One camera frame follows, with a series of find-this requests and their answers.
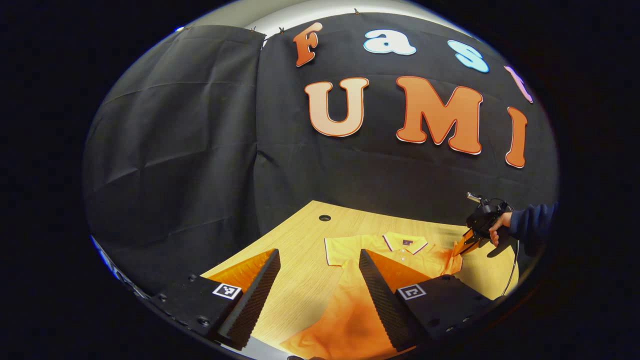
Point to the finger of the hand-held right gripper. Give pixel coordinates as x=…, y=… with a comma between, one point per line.
x=467, y=242

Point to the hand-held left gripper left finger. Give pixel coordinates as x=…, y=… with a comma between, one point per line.
x=255, y=300

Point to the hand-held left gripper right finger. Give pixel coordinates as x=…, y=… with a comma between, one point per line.
x=382, y=300

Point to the orange T-shirt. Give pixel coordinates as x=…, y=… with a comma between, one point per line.
x=345, y=320

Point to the black table grommet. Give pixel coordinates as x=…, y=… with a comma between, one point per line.
x=325, y=218

